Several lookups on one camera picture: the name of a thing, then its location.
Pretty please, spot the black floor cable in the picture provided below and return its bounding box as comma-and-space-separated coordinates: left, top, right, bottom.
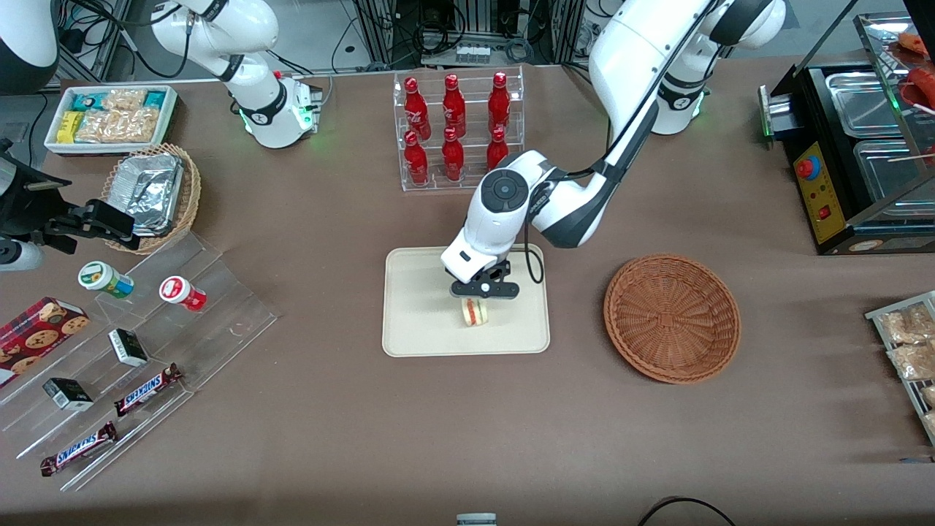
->
637, 496, 738, 526

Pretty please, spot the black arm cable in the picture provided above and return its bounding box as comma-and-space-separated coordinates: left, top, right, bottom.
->
520, 0, 720, 286

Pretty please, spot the red soda bottle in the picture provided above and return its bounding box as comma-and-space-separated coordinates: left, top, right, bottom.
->
403, 131, 430, 186
486, 127, 511, 172
487, 72, 512, 137
442, 74, 468, 139
404, 77, 432, 141
441, 127, 466, 183

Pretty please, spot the small clear cracker bag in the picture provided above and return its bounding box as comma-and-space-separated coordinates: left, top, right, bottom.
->
102, 88, 148, 113

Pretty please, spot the small black box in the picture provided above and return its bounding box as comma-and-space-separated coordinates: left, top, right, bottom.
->
108, 329, 150, 367
42, 377, 95, 412

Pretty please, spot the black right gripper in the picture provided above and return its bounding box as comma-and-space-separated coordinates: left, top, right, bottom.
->
0, 162, 142, 255

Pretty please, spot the red lid cup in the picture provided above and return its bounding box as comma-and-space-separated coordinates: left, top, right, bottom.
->
159, 275, 208, 313

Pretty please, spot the black food warmer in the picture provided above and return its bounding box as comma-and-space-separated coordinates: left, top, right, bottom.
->
758, 11, 935, 256

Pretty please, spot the clear acrylic stepped display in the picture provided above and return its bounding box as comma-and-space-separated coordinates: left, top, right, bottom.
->
0, 232, 279, 492

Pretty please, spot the red cookie box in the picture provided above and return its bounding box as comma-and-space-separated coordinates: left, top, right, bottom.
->
0, 297, 91, 389

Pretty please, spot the white snack bin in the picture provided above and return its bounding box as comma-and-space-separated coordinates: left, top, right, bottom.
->
44, 85, 179, 156

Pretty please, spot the clear acrylic bottle rack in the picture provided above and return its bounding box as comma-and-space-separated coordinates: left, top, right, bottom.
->
393, 66, 525, 193

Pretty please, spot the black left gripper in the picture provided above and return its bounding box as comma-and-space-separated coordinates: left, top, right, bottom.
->
440, 237, 513, 286

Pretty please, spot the Snickers bar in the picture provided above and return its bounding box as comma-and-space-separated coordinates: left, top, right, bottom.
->
40, 422, 120, 478
113, 363, 184, 418

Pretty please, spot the green lid cup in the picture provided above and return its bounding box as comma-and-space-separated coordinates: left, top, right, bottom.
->
78, 261, 136, 300

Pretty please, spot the tray of packaged snacks right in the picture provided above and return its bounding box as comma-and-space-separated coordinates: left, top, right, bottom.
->
865, 291, 935, 447

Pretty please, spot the steel warmer pan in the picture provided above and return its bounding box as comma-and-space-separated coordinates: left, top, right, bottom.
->
824, 71, 903, 140
852, 139, 935, 204

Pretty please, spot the brown wicker basket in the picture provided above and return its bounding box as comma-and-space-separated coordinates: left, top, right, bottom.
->
603, 254, 741, 385

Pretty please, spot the cream rectangular tray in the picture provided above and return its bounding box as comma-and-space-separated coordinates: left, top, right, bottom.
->
382, 244, 551, 358

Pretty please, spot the silver foil tray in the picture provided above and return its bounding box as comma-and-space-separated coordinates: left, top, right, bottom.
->
115, 153, 184, 237

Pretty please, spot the large clear cracker bag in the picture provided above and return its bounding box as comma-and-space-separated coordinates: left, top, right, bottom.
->
76, 107, 161, 144

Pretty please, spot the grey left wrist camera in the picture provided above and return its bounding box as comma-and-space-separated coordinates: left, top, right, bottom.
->
450, 279, 521, 301

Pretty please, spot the tan wicker basket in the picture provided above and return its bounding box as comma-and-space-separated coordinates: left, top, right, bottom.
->
101, 143, 202, 255

